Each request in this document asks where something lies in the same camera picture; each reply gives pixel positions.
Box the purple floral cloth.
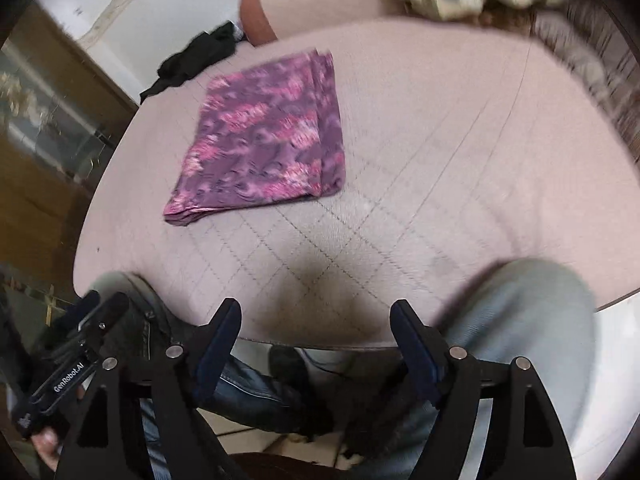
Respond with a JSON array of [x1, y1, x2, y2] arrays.
[[163, 50, 346, 226]]

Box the person's left hand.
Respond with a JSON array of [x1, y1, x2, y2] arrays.
[[30, 427, 60, 471]]

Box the person's jeans legs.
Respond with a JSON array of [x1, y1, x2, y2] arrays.
[[89, 258, 599, 480]]

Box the wooden glass-door wardrobe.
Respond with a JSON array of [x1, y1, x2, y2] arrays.
[[0, 1, 139, 321]]

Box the pink quilted mattress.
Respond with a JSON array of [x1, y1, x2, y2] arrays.
[[73, 18, 639, 348]]

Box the black garment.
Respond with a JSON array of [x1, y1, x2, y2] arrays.
[[140, 21, 243, 103]]

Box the pink cylindrical bolster pillow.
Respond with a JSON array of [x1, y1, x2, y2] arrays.
[[239, 0, 406, 47]]

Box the striped beige blanket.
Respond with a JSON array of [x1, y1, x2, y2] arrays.
[[532, 0, 639, 162]]

